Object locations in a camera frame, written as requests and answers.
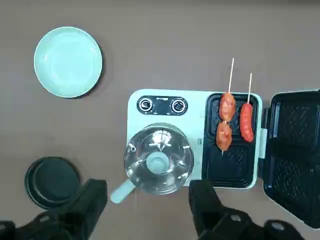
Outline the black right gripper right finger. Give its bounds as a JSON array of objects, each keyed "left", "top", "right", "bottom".
[{"left": 188, "top": 178, "right": 320, "bottom": 240}]

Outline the silver black control knob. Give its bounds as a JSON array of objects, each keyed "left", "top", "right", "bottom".
[
  {"left": 139, "top": 98, "right": 153, "bottom": 113},
  {"left": 171, "top": 98, "right": 187, "bottom": 113}
]

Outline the mint green plate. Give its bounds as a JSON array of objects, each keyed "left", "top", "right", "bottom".
[{"left": 33, "top": 26, "right": 103, "bottom": 99}]

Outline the two-piece sausage skewer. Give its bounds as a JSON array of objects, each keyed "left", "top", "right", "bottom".
[{"left": 215, "top": 57, "right": 237, "bottom": 157}]

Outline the hinged grill lid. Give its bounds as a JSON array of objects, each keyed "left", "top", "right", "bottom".
[{"left": 259, "top": 88, "right": 320, "bottom": 230}]

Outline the mint green cooking machine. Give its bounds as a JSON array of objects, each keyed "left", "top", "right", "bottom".
[{"left": 126, "top": 88, "right": 320, "bottom": 230}]

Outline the single sausage skewer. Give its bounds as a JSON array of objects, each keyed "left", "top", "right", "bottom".
[{"left": 239, "top": 72, "right": 255, "bottom": 143}]

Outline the black frying pan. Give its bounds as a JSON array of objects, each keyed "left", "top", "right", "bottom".
[{"left": 24, "top": 156, "right": 81, "bottom": 210}]

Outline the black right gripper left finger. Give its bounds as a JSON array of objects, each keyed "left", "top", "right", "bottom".
[{"left": 0, "top": 178, "right": 108, "bottom": 240}]

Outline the glass pot lid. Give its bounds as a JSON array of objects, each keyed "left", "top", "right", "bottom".
[{"left": 123, "top": 122, "right": 195, "bottom": 195}]

